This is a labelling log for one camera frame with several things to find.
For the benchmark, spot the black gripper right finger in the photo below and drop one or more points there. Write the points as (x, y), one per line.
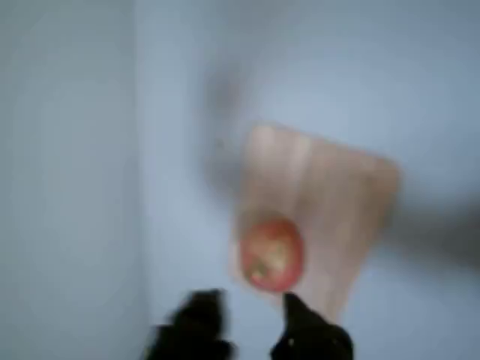
(311, 337)

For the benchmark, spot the red apple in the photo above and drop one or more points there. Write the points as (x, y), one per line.
(272, 255)

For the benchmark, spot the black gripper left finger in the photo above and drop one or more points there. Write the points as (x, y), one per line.
(195, 330)

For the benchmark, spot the light wooden cutting board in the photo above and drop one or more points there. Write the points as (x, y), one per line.
(337, 210)

